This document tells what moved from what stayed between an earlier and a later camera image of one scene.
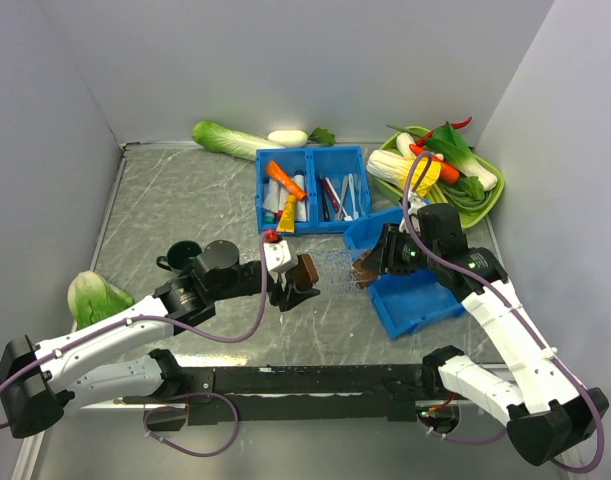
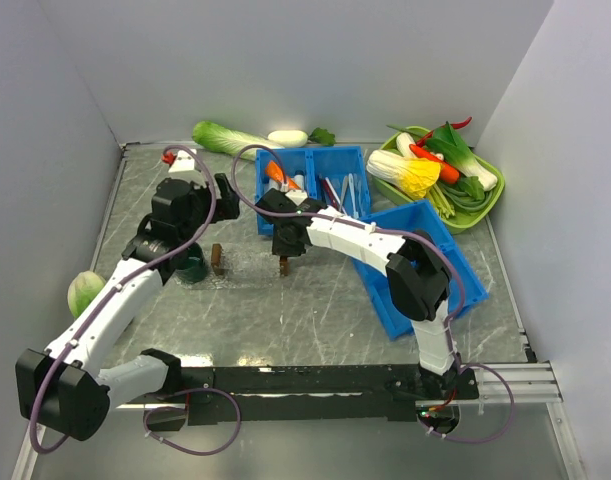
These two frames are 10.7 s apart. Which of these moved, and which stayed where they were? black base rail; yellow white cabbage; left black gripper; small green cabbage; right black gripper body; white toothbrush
Moved: right black gripper body; left black gripper
Stayed: white toothbrush; black base rail; yellow white cabbage; small green cabbage
